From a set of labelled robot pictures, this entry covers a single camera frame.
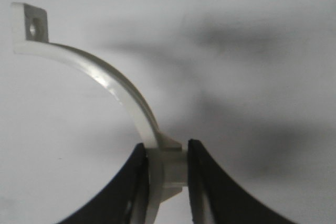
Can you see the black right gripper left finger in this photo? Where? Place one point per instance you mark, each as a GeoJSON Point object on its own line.
{"type": "Point", "coordinates": [124, 199]}

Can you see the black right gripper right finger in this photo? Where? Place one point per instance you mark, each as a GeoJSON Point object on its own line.
{"type": "Point", "coordinates": [216, 198]}

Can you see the white half pipe clamp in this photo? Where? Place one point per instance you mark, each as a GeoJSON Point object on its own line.
{"type": "Point", "coordinates": [167, 159]}

